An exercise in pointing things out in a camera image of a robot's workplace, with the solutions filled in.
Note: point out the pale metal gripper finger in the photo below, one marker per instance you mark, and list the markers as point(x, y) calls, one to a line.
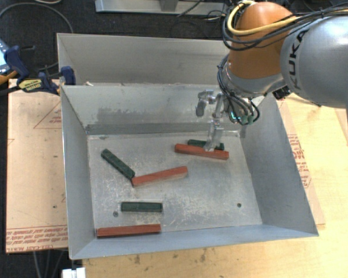
point(200, 108)
point(215, 135)

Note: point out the dark green flat block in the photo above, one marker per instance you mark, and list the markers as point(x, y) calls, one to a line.
point(117, 164)
point(196, 143)
point(142, 207)

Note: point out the red-brown flat block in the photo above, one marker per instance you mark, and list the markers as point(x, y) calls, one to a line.
point(129, 230)
point(159, 176)
point(197, 151)

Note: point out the grey metal bin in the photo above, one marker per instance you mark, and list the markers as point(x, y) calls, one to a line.
point(191, 201)

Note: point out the brown cardboard board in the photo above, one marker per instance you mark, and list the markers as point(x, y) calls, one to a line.
point(34, 166)

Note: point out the black cylinder on white bracket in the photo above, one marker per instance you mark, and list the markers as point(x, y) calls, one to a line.
point(281, 92)

